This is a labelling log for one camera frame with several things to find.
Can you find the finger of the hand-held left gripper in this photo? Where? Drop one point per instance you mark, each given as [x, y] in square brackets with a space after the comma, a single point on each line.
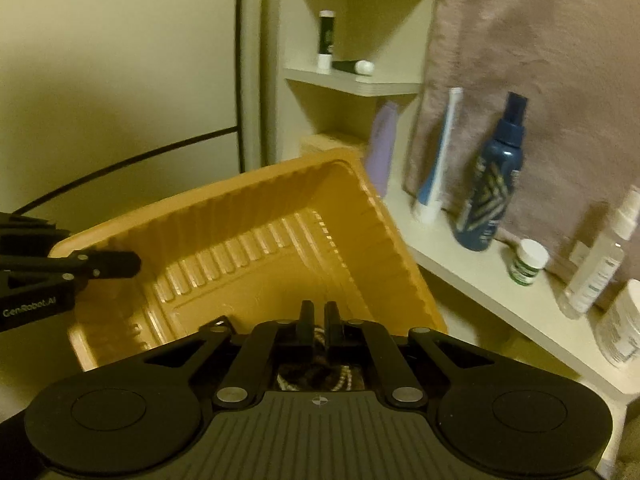
[115, 264]
[30, 232]

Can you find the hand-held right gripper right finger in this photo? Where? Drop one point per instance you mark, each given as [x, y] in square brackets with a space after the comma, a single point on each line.
[333, 327]

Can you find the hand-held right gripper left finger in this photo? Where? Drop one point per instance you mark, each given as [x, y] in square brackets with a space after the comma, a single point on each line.
[307, 327]

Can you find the cream wardrobe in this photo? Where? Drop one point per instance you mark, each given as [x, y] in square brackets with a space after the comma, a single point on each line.
[125, 60]

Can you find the pink hanging towel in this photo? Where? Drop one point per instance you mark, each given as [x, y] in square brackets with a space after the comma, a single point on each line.
[550, 85]

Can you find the black stick with white cap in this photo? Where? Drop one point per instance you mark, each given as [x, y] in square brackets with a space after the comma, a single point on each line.
[326, 35]

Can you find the orange plastic tray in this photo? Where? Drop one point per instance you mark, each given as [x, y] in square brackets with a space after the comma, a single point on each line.
[250, 240]

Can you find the beige cardboard box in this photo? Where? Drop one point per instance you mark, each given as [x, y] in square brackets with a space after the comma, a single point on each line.
[325, 142]

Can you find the dark blue spray bottle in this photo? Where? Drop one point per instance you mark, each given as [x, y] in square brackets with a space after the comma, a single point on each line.
[487, 195]

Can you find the clear spray bottle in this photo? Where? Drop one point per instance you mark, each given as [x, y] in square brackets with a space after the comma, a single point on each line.
[595, 270]

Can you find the small green jar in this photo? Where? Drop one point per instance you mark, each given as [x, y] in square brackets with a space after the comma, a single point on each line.
[525, 265]

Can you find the white and blue tube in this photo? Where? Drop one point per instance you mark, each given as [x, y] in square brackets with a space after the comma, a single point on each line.
[440, 160]

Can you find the purple tube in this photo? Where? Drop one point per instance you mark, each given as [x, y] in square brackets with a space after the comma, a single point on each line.
[382, 150]

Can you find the white wooden shelf unit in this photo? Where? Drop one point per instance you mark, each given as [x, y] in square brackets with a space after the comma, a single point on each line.
[500, 280]

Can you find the white cream jar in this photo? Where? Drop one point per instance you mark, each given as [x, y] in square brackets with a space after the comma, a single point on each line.
[622, 325]

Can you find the black tube with white cap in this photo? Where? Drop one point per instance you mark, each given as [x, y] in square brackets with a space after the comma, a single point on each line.
[347, 66]

